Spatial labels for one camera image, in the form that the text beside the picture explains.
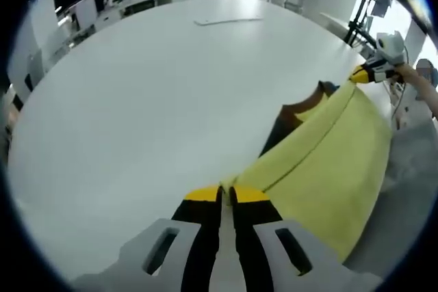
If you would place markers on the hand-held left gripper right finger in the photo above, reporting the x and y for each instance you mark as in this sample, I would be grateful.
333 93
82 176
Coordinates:
250 237

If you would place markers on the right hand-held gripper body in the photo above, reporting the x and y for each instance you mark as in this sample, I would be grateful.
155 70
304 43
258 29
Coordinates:
390 47

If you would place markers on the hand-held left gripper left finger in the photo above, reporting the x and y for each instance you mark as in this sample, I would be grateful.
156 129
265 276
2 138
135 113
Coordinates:
202 237

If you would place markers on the yellow raglan garment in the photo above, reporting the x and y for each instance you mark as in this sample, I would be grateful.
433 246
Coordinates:
325 175

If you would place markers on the black light stand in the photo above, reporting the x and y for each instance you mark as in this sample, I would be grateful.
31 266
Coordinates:
359 11

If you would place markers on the white cabinet row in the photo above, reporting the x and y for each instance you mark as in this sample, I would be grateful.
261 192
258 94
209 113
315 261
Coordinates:
143 1

